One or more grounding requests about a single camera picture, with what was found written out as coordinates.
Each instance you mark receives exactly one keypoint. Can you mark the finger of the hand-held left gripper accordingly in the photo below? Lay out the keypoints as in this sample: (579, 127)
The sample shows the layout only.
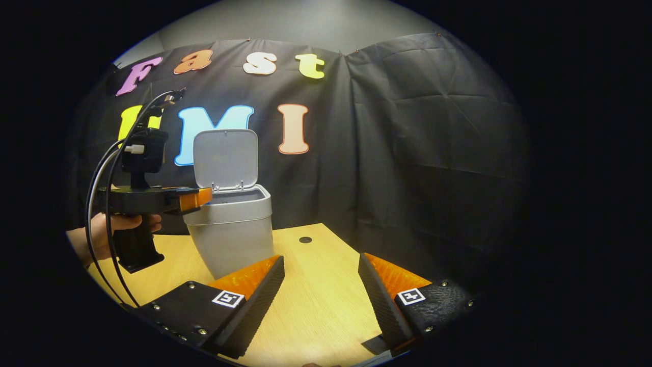
(193, 200)

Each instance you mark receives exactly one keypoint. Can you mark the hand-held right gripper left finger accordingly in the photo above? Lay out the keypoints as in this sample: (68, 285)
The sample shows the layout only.
(260, 300)

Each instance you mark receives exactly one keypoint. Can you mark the wooden desktop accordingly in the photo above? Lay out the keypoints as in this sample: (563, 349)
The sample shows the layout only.
(316, 295)

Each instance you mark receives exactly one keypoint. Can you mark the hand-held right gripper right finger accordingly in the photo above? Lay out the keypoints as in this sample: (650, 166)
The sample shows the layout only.
(379, 300)

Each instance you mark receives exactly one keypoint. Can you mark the grey desktop garbage bin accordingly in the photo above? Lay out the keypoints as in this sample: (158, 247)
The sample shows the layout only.
(234, 229)

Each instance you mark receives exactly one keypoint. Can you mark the black backdrop cloth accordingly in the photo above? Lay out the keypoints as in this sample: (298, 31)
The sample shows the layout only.
(407, 153)

